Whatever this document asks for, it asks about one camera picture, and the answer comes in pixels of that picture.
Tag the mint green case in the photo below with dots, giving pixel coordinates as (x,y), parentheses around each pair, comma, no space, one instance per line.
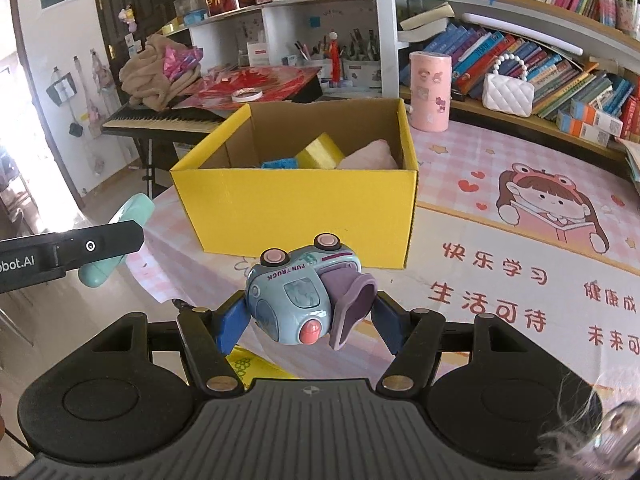
(135,210)

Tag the stack of papers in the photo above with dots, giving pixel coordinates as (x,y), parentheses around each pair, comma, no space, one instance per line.
(632,160)

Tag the red tassel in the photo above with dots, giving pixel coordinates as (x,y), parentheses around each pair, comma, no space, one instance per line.
(335,62)

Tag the pink checked printed tablecloth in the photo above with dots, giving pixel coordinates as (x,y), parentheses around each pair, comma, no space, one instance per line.
(500,285)

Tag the white quilted purse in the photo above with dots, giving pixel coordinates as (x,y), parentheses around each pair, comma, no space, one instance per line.
(507,95)

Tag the black keyboard stand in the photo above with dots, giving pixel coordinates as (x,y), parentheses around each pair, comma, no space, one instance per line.
(147,160)

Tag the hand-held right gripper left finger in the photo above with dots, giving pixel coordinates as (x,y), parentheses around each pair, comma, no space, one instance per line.
(232,327)

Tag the small hanging doll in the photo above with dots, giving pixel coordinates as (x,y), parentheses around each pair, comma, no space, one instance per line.
(128,19)

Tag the white pen organisers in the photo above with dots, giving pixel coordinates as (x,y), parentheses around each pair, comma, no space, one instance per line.
(362,67)

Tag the yellow tape roll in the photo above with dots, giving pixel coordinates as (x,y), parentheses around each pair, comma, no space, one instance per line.
(320,152)

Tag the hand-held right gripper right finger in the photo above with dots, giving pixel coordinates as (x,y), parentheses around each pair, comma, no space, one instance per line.
(392,327)

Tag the lying white books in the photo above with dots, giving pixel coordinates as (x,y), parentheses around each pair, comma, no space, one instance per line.
(425,25)

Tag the white tape roll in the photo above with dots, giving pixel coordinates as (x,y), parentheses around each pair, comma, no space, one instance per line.
(235,96)

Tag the beige fleece cloth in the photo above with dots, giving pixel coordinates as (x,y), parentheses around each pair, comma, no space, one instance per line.
(145,80)

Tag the black keyboard piano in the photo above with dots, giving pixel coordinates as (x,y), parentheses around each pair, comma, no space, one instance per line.
(160,121)

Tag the hanging bags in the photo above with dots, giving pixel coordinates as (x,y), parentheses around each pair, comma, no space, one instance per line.
(62,90)

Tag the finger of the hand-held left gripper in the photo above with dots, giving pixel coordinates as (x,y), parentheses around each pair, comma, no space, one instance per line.
(110,242)

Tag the pink cylinder holder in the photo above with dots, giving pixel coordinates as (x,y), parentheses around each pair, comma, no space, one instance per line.
(430,95)

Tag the red paper decorations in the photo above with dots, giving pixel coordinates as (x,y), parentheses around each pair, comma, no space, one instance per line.
(270,80)

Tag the blue plastic cover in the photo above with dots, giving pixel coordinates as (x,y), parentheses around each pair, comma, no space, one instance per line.
(280,163)

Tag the white rod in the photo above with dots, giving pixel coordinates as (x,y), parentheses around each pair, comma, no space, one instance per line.
(520,30)

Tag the yellow printed sheet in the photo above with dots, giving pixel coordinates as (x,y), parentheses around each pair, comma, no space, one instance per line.
(255,367)

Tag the orange white box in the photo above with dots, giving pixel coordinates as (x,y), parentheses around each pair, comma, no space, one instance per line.
(582,129)
(597,115)

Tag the yellow cardboard box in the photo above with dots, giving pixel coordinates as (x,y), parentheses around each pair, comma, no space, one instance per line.
(300,210)

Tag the row of blue books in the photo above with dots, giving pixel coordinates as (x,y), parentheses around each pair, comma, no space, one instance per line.
(560,75)

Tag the white shelf post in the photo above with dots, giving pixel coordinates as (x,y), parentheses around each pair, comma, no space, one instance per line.
(386,30)

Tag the white box red label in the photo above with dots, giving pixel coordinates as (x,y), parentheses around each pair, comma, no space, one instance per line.
(258,55)

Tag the pink foil wrap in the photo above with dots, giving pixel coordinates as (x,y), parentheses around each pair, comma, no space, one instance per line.
(180,62)

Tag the pink heart plush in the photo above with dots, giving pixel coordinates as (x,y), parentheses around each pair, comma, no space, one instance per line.
(370,157)

